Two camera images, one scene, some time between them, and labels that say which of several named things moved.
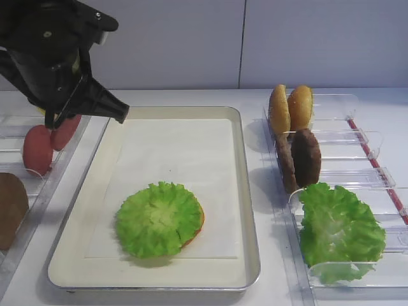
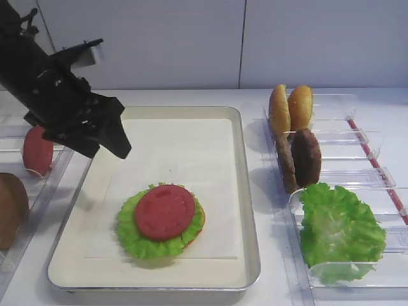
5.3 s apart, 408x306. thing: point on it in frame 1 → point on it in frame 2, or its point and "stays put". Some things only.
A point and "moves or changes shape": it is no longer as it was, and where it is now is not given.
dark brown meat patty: (306, 157) stays put
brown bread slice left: (14, 207) stays put
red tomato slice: (60, 136) moves or changes shape
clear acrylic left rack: (14, 125) stays put
